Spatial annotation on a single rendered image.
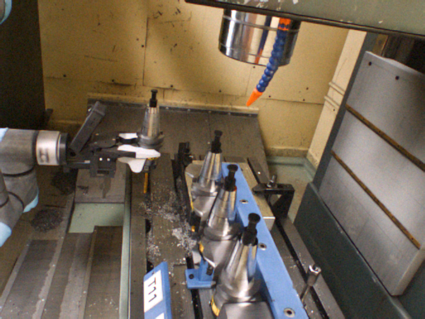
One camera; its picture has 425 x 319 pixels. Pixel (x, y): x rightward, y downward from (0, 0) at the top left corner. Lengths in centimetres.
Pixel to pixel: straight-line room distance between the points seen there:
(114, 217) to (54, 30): 87
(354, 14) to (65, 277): 97
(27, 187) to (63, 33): 105
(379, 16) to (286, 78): 150
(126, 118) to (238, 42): 119
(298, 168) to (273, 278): 170
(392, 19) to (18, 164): 73
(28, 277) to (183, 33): 121
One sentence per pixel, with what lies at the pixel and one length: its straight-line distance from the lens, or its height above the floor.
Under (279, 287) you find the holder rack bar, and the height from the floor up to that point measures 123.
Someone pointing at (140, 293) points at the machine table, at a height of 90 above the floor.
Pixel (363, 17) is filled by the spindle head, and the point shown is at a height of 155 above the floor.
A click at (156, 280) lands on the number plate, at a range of 84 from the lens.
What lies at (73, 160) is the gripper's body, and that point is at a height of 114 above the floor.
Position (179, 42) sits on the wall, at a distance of 179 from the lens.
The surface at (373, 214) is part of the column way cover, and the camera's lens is 111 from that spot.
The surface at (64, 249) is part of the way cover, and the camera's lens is 124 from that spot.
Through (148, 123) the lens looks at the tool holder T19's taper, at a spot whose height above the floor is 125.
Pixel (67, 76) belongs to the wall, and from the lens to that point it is 186.
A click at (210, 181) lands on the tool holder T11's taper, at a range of 63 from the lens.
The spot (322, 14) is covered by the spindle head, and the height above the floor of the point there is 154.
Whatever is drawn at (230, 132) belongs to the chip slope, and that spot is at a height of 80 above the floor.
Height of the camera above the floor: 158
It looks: 29 degrees down
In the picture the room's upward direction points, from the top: 11 degrees clockwise
